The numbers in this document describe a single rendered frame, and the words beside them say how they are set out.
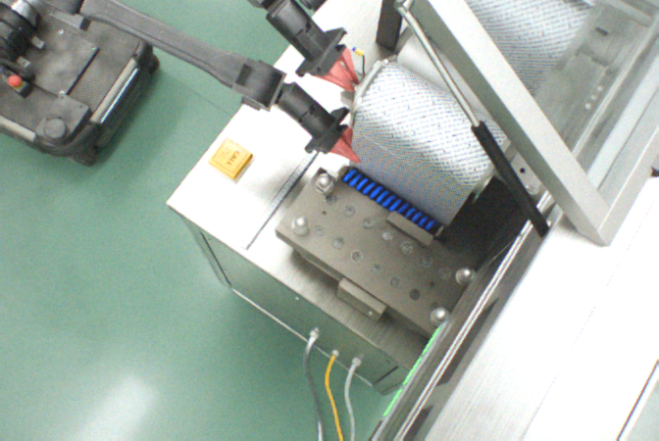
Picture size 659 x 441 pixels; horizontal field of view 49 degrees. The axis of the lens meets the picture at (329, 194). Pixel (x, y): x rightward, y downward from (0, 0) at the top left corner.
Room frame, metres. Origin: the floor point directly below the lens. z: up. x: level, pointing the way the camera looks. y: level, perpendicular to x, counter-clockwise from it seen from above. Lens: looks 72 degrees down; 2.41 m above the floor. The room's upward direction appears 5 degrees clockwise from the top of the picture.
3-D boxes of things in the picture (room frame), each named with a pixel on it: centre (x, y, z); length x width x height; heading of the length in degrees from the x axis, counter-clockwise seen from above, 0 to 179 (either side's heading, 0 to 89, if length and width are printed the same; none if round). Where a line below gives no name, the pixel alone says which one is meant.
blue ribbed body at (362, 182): (0.45, -0.12, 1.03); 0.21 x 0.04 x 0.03; 60
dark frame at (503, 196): (0.54, -0.22, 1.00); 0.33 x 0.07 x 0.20; 60
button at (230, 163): (0.55, 0.22, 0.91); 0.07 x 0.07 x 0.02; 60
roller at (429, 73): (0.62, -0.23, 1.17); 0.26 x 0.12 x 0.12; 60
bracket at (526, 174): (0.43, -0.32, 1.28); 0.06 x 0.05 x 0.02; 60
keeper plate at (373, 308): (0.25, -0.08, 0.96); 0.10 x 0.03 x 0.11; 60
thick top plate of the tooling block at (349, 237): (0.34, -0.11, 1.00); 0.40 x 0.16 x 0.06; 60
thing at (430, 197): (0.46, -0.14, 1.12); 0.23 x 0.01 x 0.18; 60
